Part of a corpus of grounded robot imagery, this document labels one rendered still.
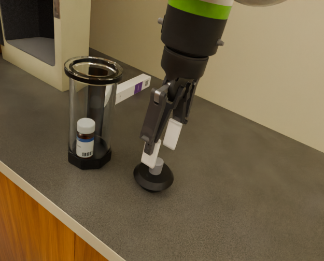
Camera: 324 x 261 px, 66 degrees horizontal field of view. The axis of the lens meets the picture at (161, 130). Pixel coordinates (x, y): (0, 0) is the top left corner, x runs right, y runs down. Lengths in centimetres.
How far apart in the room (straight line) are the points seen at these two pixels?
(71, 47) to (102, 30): 46
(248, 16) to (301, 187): 56
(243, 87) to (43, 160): 72
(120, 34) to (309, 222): 100
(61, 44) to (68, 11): 9
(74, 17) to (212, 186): 61
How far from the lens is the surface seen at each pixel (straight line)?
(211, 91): 104
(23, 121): 75
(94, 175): 58
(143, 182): 54
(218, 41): 40
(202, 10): 37
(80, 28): 86
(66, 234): 66
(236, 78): 99
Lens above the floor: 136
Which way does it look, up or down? 34 degrees down
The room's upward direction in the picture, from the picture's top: 14 degrees clockwise
